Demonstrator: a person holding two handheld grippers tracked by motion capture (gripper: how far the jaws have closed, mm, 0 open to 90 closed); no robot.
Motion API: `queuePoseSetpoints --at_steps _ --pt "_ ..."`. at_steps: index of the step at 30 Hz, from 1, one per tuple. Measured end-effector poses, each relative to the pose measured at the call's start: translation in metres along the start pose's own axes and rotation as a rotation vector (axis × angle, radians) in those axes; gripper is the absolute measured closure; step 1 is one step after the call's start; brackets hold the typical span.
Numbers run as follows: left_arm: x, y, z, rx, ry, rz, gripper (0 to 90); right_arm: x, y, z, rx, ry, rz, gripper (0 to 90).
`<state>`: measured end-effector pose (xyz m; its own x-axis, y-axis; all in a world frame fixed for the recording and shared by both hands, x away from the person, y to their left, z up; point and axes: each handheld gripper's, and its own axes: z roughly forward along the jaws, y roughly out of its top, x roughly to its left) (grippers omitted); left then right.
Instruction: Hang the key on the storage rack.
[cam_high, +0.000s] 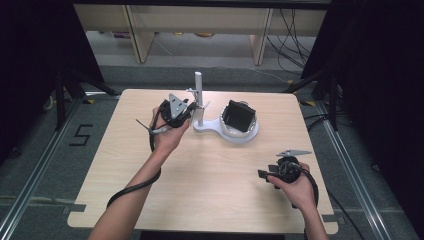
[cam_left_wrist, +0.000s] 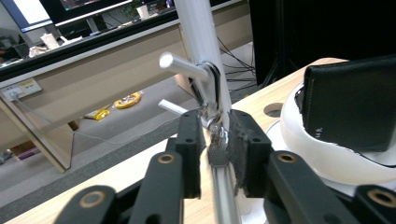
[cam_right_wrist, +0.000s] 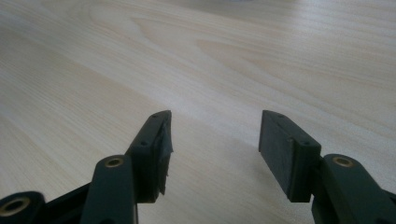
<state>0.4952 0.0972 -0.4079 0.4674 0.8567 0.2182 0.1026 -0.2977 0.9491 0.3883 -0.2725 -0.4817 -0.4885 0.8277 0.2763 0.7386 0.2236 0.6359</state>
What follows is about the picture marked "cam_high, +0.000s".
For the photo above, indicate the black leather wallet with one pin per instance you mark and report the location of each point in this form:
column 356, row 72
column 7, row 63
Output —
column 238, row 116

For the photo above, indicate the black metal stand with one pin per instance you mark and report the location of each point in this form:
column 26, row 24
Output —
column 332, row 100
column 60, row 100

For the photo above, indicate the light wooden desk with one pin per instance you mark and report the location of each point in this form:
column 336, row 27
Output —
column 200, row 20

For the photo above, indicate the white stand with round dish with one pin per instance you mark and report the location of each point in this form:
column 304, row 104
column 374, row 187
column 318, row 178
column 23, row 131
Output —
column 208, row 126

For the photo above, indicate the black curtain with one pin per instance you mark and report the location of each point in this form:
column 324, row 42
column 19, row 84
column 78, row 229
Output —
column 36, row 66
column 380, row 100

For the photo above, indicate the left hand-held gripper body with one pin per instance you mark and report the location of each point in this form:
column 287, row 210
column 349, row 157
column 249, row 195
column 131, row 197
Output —
column 176, row 111

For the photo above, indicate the person's right hand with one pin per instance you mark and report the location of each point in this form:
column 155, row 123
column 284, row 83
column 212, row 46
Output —
column 301, row 193

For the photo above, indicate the aluminium floor rail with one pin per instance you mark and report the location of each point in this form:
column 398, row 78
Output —
column 353, row 173
column 36, row 175

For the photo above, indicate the person's left hand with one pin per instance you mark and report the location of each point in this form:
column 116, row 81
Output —
column 168, row 138

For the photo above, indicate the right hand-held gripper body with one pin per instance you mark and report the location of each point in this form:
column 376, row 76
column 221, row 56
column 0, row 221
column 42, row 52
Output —
column 289, row 170

